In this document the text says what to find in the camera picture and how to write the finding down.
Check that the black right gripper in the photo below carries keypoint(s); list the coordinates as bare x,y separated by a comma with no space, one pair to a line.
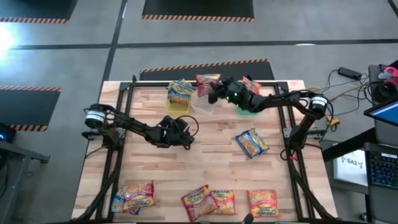
239,99

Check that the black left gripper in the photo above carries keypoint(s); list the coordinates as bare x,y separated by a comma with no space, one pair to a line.
168,138

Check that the orange Maruchan noodle pack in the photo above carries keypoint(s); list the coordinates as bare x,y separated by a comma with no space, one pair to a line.
253,85
264,203
225,201

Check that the red Maruchan noodle pack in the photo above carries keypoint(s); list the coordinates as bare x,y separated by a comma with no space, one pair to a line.
203,84
138,196
199,203

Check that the blue Maruchan noodle pack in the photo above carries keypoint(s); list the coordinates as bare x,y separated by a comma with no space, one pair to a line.
178,83
182,98
116,203
252,143

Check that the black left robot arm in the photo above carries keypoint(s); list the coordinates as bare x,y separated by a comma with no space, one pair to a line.
130,124

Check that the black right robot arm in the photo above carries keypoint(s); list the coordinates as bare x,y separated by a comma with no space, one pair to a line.
280,99

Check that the teal green plastic container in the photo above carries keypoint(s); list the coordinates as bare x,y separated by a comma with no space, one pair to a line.
245,111

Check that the yellow plastic container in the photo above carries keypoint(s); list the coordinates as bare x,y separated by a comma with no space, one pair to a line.
177,109

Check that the clear plastic container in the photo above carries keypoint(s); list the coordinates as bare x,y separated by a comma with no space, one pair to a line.
203,107

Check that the black hazard-striped floor mat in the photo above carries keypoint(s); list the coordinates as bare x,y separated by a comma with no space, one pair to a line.
186,70
25,105
199,7
37,7

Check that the black power strip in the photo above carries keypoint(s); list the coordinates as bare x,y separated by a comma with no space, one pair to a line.
349,73

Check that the white printed sign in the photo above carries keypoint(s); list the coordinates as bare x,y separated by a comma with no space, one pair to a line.
349,171

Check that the laptop with blue screen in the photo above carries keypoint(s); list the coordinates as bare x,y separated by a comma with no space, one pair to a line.
387,113

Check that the pink plastic object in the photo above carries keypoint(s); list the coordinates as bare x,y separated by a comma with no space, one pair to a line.
390,73

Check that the black backlit keyboard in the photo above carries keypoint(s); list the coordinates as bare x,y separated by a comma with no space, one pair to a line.
384,171

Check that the black caster wheel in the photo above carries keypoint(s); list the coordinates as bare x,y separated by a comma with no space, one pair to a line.
364,216

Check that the dark grey side desk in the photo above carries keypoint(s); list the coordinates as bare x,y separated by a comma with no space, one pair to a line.
12,174

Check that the grey equipment cart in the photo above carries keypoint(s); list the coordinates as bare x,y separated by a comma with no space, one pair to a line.
385,205

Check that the black device with blue light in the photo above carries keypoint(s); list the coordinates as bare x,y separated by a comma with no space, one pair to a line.
6,133

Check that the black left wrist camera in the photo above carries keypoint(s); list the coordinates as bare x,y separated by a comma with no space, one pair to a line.
174,124

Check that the black aluminium table frame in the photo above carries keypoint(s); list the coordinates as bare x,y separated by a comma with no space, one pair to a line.
149,83

